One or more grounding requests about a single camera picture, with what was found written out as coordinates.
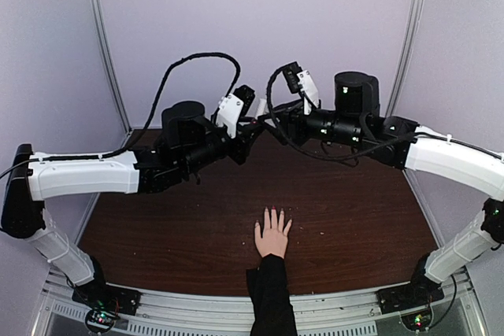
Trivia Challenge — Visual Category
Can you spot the black braided cable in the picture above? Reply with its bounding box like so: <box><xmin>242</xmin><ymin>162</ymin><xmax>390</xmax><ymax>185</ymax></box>
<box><xmin>266</xmin><ymin>64</ymin><xmax>414</xmax><ymax>162</ymax></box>
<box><xmin>113</xmin><ymin>51</ymin><xmax>242</xmax><ymax>156</ymax></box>

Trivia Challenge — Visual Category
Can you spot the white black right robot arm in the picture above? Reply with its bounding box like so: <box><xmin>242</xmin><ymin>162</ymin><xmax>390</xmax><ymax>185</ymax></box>
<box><xmin>257</xmin><ymin>66</ymin><xmax>503</xmax><ymax>306</ymax></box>

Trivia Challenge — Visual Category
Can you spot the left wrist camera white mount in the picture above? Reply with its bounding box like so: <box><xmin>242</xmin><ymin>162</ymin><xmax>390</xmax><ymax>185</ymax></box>
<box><xmin>214</xmin><ymin>85</ymin><xmax>255</xmax><ymax>139</ymax></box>

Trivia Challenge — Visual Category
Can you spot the aluminium front frame rail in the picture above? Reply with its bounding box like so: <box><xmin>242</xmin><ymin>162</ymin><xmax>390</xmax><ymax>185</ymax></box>
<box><xmin>28</xmin><ymin>270</ymin><xmax>488</xmax><ymax>335</ymax></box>

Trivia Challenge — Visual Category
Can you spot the right aluminium corner post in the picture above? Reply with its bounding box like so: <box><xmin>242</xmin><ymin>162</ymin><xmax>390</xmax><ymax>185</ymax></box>
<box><xmin>386</xmin><ymin>0</ymin><xmax>424</xmax><ymax>116</ymax></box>

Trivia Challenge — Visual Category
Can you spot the round circuit board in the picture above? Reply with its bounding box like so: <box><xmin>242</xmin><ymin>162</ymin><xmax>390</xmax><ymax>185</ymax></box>
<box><xmin>84</xmin><ymin>309</ymin><xmax>120</xmax><ymax>334</ymax></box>
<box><xmin>401</xmin><ymin>309</ymin><xmax>433</xmax><ymax>333</ymax></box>

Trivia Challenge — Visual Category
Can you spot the black braided left cable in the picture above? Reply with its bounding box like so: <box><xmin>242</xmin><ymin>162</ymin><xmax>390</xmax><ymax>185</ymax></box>
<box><xmin>113</xmin><ymin>51</ymin><xmax>242</xmax><ymax>156</ymax></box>

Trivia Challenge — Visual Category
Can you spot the aluminium corner post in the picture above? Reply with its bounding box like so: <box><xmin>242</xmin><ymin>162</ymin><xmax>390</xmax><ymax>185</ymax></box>
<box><xmin>90</xmin><ymin>0</ymin><xmax>132</xmax><ymax>134</ymax></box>
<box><xmin>386</xmin><ymin>0</ymin><xmax>424</xmax><ymax>116</ymax></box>

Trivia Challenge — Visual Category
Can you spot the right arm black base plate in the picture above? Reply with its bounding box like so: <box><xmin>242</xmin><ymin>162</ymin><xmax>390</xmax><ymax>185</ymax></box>
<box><xmin>376</xmin><ymin>282</ymin><xmax>445</xmax><ymax>314</ymax></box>

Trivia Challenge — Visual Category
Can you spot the mannequin hand with long nails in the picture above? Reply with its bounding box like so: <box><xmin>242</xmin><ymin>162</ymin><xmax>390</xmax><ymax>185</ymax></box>
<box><xmin>254</xmin><ymin>207</ymin><xmax>292</xmax><ymax>259</ymax></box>

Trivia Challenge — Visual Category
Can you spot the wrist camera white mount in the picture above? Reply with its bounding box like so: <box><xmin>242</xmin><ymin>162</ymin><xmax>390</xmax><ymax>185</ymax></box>
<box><xmin>214</xmin><ymin>85</ymin><xmax>255</xmax><ymax>139</ymax></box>
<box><xmin>280</xmin><ymin>62</ymin><xmax>321</xmax><ymax>116</ymax></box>

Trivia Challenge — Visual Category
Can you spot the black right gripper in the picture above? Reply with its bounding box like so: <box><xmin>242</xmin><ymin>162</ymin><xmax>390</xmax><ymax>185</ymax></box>
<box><xmin>258</xmin><ymin>97</ymin><xmax>367</xmax><ymax>147</ymax></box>

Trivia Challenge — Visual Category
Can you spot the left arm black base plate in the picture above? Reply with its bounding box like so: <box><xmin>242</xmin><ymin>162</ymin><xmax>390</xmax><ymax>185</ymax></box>
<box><xmin>72</xmin><ymin>282</ymin><xmax>141</xmax><ymax>316</ymax></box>

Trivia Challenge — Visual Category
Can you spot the left aluminium corner post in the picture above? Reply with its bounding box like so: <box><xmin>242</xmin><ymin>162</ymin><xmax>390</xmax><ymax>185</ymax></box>
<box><xmin>90</xmin><ymin>0</ymin><xmax>132</xmax><ymax>134</ymax></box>

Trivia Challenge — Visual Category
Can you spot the right round circuit board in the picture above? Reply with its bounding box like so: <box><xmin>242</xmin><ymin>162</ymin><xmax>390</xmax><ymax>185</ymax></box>
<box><xmin>401</xmin><ymin>309</ymin><xmax>433</xmax><ymax>333</ymax></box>

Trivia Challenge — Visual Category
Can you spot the black braided right cable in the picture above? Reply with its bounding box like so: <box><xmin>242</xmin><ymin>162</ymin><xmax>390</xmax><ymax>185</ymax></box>
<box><xmin>266</xmin><ymin>64</ymin><xmax>414</xmax><ymax>162</ymax></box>

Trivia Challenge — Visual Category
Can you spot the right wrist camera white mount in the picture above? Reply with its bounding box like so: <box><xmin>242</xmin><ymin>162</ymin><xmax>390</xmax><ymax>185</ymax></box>
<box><xmin>280</xmin><ymin>62</ymin><xmax>321</xmax><ymax>116</ymax></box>

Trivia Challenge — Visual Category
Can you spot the black sleeved forearm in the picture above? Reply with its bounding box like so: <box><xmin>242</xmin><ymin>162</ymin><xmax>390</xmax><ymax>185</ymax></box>
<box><xmin>246</xmin><ymin>254</ymin><xmax>298</xmax><ymax>336</ymax></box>

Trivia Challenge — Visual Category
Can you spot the white nail polish cap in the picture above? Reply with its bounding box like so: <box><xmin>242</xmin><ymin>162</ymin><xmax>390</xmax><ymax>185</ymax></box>
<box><xmin>255</xmin><ymin>98</ymin><xmax>267</xmax><ymax>119</ymax></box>

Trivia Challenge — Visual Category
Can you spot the left round circuit board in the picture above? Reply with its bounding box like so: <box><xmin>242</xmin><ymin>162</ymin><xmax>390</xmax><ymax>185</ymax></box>
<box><xmin>84</xmin><ymin>309</ymin><xmax>120</xmax><ymax>334</ymax></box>

